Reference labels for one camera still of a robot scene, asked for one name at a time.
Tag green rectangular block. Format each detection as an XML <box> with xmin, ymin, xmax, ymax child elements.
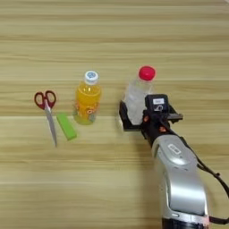
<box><xmin>55</xmin><ymin>112</ymin><xmax>78</xmax><ymax>141</ymax></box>

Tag black box with white label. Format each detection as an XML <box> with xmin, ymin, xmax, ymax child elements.
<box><xmin>144</xmin><ymin>93</ymin><xmax>169</xmax><ymax>116</ymax></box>

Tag orange juice bottle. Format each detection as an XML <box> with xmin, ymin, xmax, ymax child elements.
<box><xmin>72</xmin><ymin>70</ymin><xmax>103</xmax><ymax>126</ymax></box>

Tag red handled scissors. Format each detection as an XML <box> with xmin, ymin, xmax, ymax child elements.
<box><xmin>33</xmin><ymin>89</ymin><xmax>58</xmax><ymax>148</ymax></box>

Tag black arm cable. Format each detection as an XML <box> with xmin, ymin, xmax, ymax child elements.
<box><xmin>178</xmin><ymin>136</ymin><xmax>229</xmax><ymax>225</ymax></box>

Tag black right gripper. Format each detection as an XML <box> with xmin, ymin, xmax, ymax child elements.
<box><xmin>118</xmin><ymin>100</ymin><xmax>184</xmax><ymax>148</ymax></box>

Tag clear bottle with red cap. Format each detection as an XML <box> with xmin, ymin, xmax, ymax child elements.
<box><xmin>123</xmin><ymin>64</ymin><xmax>157</xmax><ymax>126</ymax></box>

